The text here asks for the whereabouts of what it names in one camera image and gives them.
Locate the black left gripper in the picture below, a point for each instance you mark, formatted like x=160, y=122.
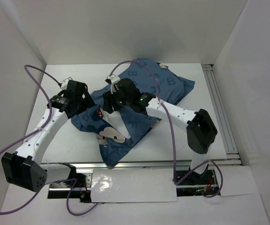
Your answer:
x=87, y=103

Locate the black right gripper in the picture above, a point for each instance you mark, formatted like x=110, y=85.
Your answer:
x=109, y=99

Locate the white pillow with yellow edge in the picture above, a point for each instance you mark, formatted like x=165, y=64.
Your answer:
x=115, y=120

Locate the blue cartoon print pillowcase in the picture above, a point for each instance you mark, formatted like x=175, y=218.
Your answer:
x=149, y=76

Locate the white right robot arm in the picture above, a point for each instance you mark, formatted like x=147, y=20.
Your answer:
x=198, y=125

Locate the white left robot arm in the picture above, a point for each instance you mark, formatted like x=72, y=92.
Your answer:
x=23, y=167

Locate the white cover sheet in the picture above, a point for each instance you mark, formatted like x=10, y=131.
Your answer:
x=133, y=186

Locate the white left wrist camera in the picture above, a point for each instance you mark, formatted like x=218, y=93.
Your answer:
x=65, y=82

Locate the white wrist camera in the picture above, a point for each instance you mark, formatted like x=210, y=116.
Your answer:
x=112, y=80
x=65, y=82

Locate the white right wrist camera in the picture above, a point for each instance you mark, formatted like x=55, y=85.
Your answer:
x=112, y=80

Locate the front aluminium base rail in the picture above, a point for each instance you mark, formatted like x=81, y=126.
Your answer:
x=194, y=185

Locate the aluminium frame rail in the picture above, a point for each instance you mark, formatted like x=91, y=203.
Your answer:
x=233, y=157

